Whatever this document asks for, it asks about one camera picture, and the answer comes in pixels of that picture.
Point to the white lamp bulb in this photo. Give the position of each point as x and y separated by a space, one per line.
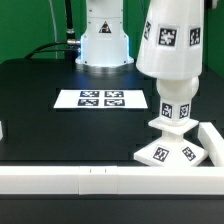
175 100

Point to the white lamp base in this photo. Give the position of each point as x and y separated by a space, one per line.
171 149

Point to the white lamp shade cone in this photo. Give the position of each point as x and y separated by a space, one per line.
172 41

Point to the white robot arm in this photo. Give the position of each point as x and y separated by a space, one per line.
104 44

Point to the white marker sheet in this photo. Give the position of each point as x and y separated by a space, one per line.
101 99

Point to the white part at left edge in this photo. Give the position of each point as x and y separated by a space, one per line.
1 130

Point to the white table border frame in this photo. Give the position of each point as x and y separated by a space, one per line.
113 180

